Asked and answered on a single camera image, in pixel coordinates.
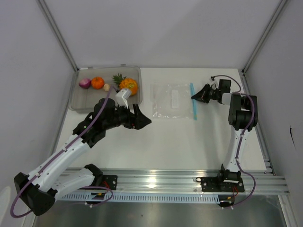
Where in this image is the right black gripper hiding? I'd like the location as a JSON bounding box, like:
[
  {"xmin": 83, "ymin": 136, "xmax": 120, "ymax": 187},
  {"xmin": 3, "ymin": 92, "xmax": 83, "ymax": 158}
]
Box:
[{"xmin": 191, "ymin": 84, "xmax": 220, "ymax": 104}]

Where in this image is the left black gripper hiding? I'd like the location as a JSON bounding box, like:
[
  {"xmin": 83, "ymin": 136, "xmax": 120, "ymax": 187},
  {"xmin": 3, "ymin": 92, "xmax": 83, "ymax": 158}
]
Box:
[{"xmin": 104, "ymin": 102, "xmax": 151, "ymax": 130}]

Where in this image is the clear zip top bag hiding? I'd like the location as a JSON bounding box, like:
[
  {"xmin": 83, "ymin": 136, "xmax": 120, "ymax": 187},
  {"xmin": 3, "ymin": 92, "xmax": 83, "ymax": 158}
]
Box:
[{"xmin": 151, "ymin": 83, "xmax": 197, "ymax": 120}]

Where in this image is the orange toy pineapple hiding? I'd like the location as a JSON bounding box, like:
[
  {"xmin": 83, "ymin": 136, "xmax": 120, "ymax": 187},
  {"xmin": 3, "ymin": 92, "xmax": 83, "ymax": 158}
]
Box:
[{"xmin": 112, "ymin": 73, "xmax": 139, "ymax": 96}]

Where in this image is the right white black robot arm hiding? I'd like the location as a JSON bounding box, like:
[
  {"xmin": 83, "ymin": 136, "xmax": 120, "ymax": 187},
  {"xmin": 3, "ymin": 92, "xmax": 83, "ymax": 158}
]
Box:
[{"xmin": 191, "ymin": 75, "xmax": 258, "ymax": 192}]

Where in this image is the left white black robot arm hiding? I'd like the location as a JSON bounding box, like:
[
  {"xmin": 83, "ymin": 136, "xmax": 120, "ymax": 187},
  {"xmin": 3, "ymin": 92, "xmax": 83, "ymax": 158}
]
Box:
[{"xmin": 10, "ymin": 98, "xmax": 152, "ymax": 218}]

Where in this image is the beige garlic bulb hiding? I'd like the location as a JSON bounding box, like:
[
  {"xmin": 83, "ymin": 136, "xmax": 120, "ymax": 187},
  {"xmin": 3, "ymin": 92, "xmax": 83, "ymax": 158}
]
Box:
[{"xmin": 103, "ymin": 84, "xmax": 110, "ymax": 92}]

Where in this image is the small orange pumpkin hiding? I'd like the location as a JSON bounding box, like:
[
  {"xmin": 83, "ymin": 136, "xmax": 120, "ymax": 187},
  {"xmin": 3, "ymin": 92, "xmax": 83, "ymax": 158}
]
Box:
[{"xmin": 91, "ymin": 77, "xmax": 105, "ymax": 89}]

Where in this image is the clear grey plastic bin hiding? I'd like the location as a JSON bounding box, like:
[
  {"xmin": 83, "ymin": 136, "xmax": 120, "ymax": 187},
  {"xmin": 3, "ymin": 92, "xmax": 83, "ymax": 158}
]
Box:
[{"xmin": 69, "ymin": 66, "xmax": 143, "ymax": 113}]

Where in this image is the purple red onion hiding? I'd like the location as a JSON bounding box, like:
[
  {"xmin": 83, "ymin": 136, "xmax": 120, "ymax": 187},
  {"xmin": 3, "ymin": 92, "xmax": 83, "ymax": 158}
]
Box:
[{"xmin": 79, "ymin": 78, "xmax": 91, "ymax": 89}]

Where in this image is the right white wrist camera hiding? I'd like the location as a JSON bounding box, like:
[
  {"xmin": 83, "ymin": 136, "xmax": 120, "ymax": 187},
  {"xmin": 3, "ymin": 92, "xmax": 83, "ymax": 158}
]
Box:
[{"xmin": 209, "ymin": 77, "xmax": 219, "ymax": 90}]

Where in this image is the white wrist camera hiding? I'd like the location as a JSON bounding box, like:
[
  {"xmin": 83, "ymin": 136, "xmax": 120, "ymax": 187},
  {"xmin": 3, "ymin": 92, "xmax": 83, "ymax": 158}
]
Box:
[
  {"xmin": 209, "ymin": 77, "xmax": 219, "ymax": 90},
  {"xmin": 115, "ymin": 88, "xmax": 132, "ymax": 109}
]

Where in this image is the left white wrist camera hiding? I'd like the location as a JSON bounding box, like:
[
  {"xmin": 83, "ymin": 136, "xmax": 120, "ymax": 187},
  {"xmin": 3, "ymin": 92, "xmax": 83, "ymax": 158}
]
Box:
[{"xmin": 115, "ymin": 88, "xmax": 132, "ymax": 109}]

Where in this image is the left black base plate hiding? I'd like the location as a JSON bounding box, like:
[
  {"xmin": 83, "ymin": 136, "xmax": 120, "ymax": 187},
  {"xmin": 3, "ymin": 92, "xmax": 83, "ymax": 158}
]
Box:
[{"xmin": 94, "ymin": 175, "xmax": 118, "ymax": 191}]

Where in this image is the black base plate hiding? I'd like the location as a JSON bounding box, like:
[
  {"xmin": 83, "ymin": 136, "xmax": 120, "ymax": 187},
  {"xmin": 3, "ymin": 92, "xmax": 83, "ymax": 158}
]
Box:
[
  {"xmin": 195, "ymin": 176, "xmax": 245, "ymax": 192},
  {"xmin": 94, "ymin": 175, "xmax": 118, "ymax": 191}
]

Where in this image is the aluminium mounting rail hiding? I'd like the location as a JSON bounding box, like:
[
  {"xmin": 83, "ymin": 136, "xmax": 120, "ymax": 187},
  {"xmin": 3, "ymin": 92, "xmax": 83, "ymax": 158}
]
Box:
[{"xmin": 56, "ymin": 167, "xmax": 290, "ymax": 195}]

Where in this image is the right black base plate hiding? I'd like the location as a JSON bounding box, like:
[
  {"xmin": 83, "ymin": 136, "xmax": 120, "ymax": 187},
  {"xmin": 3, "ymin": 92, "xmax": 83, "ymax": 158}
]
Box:
[{"xmin": 195, "ymin": 176, "xmax": 245, "ymax": 192}]

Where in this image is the slotted white cable duct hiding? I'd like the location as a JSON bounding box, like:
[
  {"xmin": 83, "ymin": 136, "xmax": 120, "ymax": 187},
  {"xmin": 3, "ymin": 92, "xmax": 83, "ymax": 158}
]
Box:
[{"xmin": 60, "ymin": 192, "xmax": 220, "ymax": 204}]

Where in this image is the left aluminium frame post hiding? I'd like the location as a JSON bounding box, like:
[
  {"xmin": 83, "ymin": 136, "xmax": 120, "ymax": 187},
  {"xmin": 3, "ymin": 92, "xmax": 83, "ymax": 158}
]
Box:
[{"xmin": 36, "ymin": 0, "xmax": 79, "ymax": 71}]

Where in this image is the aluminium frame post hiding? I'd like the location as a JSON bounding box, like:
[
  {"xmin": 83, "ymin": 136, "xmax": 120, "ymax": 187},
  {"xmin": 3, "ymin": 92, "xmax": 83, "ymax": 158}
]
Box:
[
  {"xmin": 36, "ymin": 0, "xmax": 79, "ymax": 71},
  {"xmin": 241, "ymin": 0, "xmax": 290, "ymax": 76}
]

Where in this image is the right aluminium frame post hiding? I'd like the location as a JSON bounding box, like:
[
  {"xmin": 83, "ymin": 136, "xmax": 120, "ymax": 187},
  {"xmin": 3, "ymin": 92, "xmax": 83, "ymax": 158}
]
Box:
[{"xmin": 241, "ymin": 0, "xmax": 290, "ymax": 76}]

